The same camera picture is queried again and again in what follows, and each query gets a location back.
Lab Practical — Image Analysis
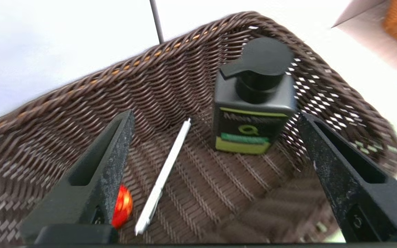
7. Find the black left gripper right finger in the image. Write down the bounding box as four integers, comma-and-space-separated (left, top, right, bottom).
297, 112, 397, 241

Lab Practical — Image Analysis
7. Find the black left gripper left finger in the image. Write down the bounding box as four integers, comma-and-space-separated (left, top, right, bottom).
19, 110, 135, 245

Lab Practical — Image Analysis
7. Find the small red rubber toy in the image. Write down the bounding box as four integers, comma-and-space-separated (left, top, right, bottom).
112, 184, 133, 229

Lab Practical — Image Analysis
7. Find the white pen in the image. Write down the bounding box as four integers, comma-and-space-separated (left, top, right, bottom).
135, 118, 192, 236

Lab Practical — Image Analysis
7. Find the black pump bottle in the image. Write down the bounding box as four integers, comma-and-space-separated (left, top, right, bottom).
213, 37, 297, 155

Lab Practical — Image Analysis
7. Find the dark brown wicker basket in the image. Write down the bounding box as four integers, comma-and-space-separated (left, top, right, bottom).
0, 11, 397, 245

